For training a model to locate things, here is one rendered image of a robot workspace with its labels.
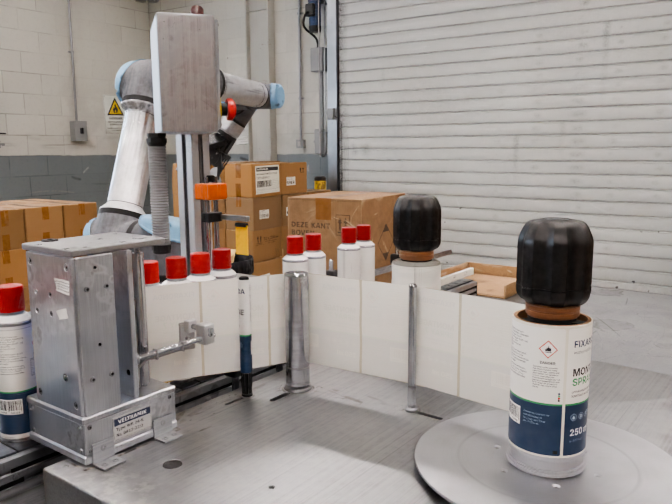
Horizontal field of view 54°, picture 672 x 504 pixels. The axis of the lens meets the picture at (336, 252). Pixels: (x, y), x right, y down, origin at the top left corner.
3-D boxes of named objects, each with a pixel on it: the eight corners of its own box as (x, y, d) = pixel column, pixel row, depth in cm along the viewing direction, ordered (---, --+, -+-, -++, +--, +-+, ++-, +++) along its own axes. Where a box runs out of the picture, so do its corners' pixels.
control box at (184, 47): (161, 132, 108) (155, 11, 105) (155, 134, 124) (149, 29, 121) (223, 132, 111) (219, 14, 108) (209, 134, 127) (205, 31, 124)
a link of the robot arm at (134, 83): (123, 263, 151) (166, 47, 162) (71, 259, 157) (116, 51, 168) (154, 274, 162) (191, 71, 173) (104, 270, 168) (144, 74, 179)
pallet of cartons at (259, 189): (252, 316, 499) (247, 164, 481) (171, 303, 543) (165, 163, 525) (335, 287, 600) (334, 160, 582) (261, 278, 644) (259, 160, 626)
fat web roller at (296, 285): (299, 395, 102) (298, 276, 99) (277, 389, 104) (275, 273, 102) (318, 387, 105) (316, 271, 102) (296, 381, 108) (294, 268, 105)
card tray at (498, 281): (504, 299, 187) (505, 285, 187) (424, 288, 203) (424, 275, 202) (541, 281, 211) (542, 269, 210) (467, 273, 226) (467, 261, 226)
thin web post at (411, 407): (413, 414, 94) (415, 286, 91) (402, 411, 96) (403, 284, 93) (420, 410, 96) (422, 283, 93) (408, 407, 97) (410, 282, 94)
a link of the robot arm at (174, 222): (172, 277, 149) (171, 217, 147) (123, 273, 154) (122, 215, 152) (201, 270, 160) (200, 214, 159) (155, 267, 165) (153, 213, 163)
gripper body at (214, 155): (222, 172, 221) (242, 142, 220) (212, 168, 213) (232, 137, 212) (205, 159, 223) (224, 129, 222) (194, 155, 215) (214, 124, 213)
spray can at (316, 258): (316, 335, 135) (315, 235, 131) (296, 331, 138) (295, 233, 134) (331, 329, 139) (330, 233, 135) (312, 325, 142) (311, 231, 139)
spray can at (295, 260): (298, 341, 130) (296, 238, 127) (278, 336, 134) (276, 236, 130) (314, 335, 135) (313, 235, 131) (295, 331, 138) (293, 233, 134)
